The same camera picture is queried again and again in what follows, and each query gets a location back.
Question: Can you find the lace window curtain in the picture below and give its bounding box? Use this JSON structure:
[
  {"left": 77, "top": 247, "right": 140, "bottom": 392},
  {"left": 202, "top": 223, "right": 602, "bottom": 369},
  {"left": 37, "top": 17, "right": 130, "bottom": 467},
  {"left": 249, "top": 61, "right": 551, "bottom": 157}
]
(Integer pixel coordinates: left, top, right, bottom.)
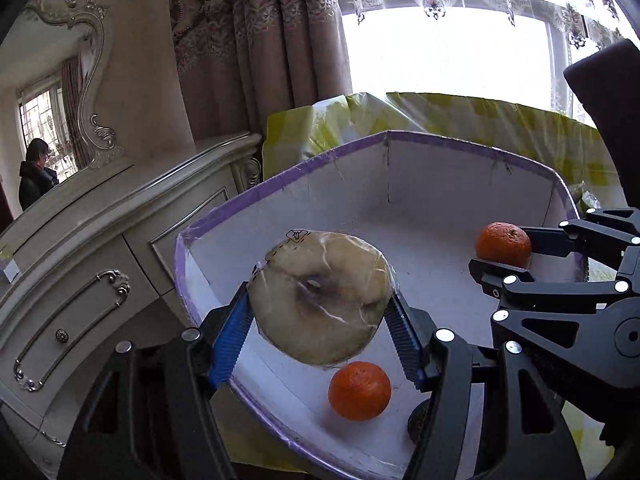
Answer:
[{"left": 338, "top": 0, "right": 639, "bottom": 122}]

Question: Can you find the pink patterned drape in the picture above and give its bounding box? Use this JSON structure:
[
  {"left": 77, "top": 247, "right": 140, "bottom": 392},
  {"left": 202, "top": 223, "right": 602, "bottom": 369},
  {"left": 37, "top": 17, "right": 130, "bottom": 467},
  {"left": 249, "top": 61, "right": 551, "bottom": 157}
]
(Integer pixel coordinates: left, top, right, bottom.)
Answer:
[{"left": 169, "top": 0, "right": 352, "bottom": 140}]

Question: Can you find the right hand black glove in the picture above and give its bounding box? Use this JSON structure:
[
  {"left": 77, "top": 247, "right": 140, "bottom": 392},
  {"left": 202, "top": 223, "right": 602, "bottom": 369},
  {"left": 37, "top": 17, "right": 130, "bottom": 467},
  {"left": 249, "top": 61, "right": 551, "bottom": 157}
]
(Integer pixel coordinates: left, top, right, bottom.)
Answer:
[{"left": 563, "top": 39, "right": 639, "bottom": 208}]

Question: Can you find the ornate framed mirror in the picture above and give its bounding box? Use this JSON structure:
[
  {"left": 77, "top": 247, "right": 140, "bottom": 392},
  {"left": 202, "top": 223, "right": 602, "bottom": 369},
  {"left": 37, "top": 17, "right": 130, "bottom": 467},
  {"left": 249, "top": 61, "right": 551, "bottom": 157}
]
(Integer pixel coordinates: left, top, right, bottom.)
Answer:
[{"left": 1, "top": 0, "right": 128, "bottom": 219}]

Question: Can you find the dark avocado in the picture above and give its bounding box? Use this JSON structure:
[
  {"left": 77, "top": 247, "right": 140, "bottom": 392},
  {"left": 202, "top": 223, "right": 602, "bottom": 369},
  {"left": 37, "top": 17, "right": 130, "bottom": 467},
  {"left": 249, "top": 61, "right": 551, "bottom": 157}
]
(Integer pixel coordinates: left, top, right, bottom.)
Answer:
[{"left": 407, "top": 399, "right": 430, "bottom": 444}]

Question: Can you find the yellow apple half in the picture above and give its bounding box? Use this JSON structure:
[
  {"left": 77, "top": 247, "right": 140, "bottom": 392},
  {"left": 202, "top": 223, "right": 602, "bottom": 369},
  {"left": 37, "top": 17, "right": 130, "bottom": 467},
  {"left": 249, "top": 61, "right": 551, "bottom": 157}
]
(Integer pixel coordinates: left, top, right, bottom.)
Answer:
[{"left": 247, "top": 230, "right": 395, "bottom": 367}]

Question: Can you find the small tangerine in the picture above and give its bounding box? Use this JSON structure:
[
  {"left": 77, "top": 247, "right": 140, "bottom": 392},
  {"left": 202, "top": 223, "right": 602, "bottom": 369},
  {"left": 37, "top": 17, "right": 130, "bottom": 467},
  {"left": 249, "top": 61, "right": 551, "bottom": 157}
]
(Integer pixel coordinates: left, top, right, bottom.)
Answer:
[{"left": 475, "top": 222, "right": 533, "bottom": 268}]

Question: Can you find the large orange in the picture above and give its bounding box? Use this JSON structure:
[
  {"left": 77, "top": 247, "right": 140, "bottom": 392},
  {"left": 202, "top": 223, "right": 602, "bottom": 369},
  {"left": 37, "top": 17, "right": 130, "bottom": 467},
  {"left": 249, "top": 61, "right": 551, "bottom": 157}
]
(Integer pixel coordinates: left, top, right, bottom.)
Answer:
[{"left": 328, "top": 361, "right": 392, "bottom": 422}]

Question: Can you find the yellow checkered tablecloth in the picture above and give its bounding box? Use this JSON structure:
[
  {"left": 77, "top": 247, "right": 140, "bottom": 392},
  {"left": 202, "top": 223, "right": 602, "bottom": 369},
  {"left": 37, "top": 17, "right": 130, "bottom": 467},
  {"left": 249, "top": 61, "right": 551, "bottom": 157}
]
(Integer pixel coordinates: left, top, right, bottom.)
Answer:
[{"left": 262, "top": 92, "right": 626, "bottom": 210}]

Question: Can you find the purple cardboard box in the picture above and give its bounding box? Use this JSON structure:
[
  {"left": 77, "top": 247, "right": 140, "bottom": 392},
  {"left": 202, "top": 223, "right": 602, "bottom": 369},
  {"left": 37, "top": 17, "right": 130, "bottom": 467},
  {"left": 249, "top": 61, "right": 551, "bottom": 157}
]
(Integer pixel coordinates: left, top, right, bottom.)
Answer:
[{"left": 174, "top": 131, "right": 578, "bottom": 479}]

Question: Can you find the white ornate dresser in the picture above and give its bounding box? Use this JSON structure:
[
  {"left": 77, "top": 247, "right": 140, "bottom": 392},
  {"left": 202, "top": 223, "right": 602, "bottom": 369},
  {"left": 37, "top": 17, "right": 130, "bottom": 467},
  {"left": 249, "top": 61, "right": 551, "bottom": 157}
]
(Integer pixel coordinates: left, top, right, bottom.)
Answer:
[{"left": 1, "top": 132, "right": 260, "bottom": 479}]

